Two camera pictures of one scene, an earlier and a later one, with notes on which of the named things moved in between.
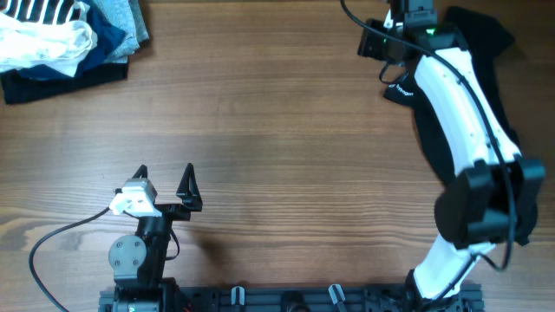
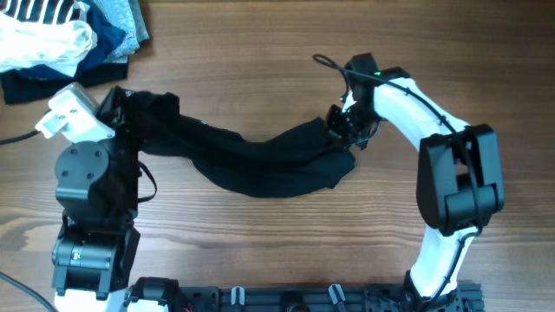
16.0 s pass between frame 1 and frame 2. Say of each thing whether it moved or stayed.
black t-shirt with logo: moved
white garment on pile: stayed
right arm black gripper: moved
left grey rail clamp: stayed
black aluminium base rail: stayed
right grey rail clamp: stayed
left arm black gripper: moved
